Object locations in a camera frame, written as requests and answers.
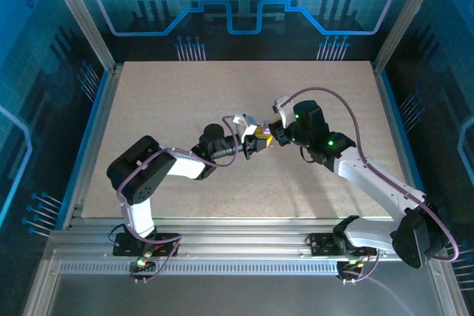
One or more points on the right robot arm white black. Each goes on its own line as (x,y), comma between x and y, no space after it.
(377,179)

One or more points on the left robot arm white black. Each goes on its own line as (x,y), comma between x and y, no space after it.
(185,166)

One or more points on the left base LED board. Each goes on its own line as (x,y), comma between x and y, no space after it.
(140,263)

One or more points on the base led board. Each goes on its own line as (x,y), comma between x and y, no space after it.
(352,265)
(140,263)

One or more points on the right base LED board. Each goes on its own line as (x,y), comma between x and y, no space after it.
(352,265)

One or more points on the grey metal bottom plate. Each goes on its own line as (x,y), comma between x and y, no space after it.
(240,297)

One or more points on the aluminium right side rail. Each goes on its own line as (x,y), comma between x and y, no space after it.
(389,109)

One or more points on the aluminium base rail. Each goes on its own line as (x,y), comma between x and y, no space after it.
(240,238)

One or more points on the aluminium left side rail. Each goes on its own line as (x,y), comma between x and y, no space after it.
(99,127)

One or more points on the aluminium right frame post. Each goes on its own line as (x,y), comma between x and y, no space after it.
(404,16)

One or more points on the aluminium frame post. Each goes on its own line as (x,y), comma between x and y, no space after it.
(82,16)
(404,16)

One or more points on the aluminium left frame post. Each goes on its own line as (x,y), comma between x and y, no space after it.
(82,16)

